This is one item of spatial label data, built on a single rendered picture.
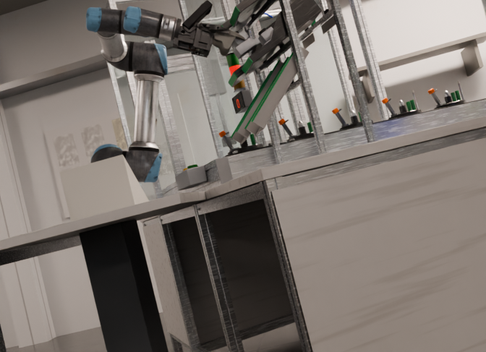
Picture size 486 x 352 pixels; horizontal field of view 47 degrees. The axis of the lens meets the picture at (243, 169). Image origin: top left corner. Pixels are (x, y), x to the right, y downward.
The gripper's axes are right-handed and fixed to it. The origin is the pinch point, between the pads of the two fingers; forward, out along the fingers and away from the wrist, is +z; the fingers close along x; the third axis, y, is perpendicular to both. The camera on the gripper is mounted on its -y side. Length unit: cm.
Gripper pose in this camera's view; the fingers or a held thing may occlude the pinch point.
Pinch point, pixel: (239, 39)
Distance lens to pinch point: 180.7
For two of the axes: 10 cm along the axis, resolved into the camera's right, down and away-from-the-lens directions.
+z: 9.7, 2.0, 1.5
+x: 1.8, -1.2, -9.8
